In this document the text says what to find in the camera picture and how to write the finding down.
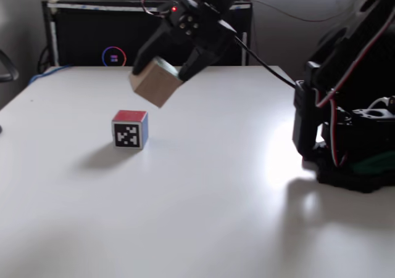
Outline wooden cube with green face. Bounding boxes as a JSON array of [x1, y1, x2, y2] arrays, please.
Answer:
[[128, 55, 186, 109]]

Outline colourful cube with marker tag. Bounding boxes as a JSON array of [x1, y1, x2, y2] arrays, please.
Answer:
[[111, 110, 149, 150]]

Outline black computer case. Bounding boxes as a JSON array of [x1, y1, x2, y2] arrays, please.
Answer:
[[41, 0, 254, 68]]

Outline black chair armrest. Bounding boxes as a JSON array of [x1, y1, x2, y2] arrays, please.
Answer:
[[0, 48, 20, 83]]

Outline green table clamp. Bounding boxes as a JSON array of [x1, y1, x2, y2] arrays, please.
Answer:
[[352, 155, 395, 174]]

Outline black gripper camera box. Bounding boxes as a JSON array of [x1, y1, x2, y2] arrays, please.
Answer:
[[159, 0, 188, 20]]

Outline black camera cable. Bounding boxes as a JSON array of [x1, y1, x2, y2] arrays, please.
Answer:
[[233, 36, 297, 89]]

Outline thin grey wall cable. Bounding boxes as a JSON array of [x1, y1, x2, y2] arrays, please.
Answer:
[[243, 0, 362, 22]]

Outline blue cable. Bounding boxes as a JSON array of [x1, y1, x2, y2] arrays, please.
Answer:
[[29, 64, 74, 85]]

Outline red white black base cable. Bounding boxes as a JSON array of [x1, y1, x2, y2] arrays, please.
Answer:
[[314, 86, 349, 168]]

